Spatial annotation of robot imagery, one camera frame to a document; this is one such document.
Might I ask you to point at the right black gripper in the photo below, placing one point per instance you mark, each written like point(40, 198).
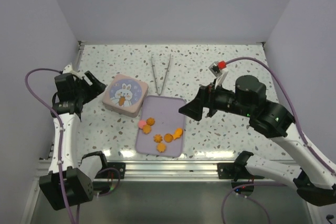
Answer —
point(206, 96)

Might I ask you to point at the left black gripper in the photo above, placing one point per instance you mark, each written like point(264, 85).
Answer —
point(96, 88)

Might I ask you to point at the cookie tin with liners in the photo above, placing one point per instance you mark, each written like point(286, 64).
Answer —
point(131, 111)

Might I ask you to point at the lavender plastic tray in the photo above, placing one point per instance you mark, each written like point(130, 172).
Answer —
point(164, 110)

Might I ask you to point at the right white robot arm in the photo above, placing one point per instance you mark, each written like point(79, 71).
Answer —
point(313, 176)

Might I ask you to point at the orange fish cookie right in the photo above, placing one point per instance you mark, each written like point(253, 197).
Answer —
point(178, 133)

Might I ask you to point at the orange chip cookie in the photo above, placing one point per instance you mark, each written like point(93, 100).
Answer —
point(168, 138)

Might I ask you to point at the orange rosette cookie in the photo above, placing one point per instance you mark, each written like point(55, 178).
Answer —
point(158, 138)

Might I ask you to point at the orange swirl cookie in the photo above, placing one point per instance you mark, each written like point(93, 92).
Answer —
point(150, 121)

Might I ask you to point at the pink sandwich cookie left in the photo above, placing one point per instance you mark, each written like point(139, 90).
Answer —
point(141, 124)

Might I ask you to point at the orange leaf cookie bottom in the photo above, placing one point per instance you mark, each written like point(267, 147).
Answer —
point(161, 147)

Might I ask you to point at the orange leaf cookie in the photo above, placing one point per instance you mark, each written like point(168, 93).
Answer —
point(146, 129)
point(161, 147)

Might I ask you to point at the orange leaf cookie left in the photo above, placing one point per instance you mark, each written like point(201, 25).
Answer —
point(146, 129)

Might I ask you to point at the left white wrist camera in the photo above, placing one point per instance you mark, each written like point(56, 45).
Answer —
point(69, 69)

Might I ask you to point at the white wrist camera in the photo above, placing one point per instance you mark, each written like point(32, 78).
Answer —
point(69, 69)
point(220, 71)

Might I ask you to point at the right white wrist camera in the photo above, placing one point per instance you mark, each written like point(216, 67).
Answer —
point(220, 71)

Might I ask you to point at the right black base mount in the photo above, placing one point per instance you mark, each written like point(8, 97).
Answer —
point(237, 169)

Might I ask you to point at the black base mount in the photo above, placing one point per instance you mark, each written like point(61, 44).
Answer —
point(113, 169)
point(237, 169)

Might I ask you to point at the aluminium front rail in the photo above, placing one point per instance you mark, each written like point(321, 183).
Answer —
point(159, 171)

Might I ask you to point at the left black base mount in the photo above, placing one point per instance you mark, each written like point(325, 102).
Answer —
point(113, 169)

